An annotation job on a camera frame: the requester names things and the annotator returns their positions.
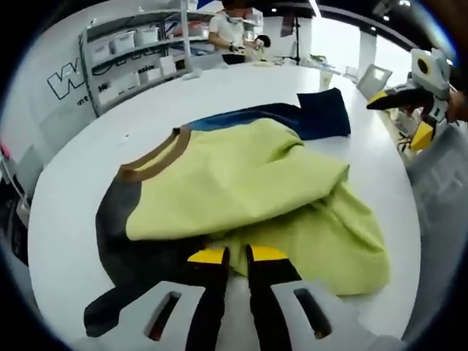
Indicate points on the small white table object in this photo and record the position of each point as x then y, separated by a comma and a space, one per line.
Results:
192, 75

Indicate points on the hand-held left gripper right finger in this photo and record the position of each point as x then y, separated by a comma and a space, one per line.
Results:
285, 321

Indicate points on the yellow blue black garment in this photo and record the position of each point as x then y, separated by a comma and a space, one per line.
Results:
237, 175

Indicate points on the black tripod light stand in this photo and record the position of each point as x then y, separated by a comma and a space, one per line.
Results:
298, 40

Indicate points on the pink hanging item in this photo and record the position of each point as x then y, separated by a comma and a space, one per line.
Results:
5, 150

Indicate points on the group of white storage boxes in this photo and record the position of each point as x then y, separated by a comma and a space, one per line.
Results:
124, 42

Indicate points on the grey metal shelving rack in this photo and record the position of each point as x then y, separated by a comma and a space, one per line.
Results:
86, 73
197, 29

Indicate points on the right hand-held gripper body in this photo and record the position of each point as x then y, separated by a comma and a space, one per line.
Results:
435, 77

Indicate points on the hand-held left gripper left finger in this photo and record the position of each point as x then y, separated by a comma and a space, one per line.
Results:
146, 321

